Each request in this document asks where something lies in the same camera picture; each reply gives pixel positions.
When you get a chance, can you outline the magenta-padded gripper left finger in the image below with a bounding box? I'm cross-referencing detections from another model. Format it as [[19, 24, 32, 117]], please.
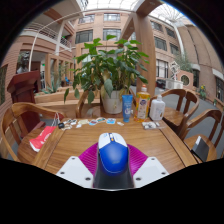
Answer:
[[55, 143, 101, 189]]

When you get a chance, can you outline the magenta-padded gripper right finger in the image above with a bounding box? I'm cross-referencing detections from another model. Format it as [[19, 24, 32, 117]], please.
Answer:
[[128, 143, 170, 189]]

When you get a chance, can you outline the blue and white computer mouse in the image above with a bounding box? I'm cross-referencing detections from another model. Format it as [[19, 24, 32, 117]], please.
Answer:
[[93, 132, 135, 190]]

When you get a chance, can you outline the small clear plastic packet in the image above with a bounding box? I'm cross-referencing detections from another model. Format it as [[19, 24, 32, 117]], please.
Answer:
[[141, 120, 161, 130]]

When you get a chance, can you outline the red and white bag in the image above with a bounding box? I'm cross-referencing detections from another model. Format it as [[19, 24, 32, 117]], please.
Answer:
[[29, 113, 61, 153]]

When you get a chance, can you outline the black notebook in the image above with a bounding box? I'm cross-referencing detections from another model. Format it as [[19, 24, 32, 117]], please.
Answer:
[[190, 135, 210, 163]]

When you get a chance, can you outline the white pump bottle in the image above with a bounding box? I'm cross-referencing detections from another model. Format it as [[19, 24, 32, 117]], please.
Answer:
[[148, 94, 166, 122]]

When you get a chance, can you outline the yellow liquid bottle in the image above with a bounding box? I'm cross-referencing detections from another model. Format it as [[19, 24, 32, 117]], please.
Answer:
[[133, 84, 152, 123]]

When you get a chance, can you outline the blue tube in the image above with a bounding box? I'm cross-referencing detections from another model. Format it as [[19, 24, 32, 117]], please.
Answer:
[[121, 94, 134, 123]]

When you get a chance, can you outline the dark red wooden lectern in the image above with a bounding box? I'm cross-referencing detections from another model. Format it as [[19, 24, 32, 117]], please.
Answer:
[[7, 69, 43, 131]]

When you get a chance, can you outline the green potted plant white pot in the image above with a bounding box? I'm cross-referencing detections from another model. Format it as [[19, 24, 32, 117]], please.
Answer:
[[63, 34, 150, 115]]

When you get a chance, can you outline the dark bust statue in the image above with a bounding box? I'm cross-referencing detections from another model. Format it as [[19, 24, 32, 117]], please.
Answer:
[[16, 51, 31, 74]]

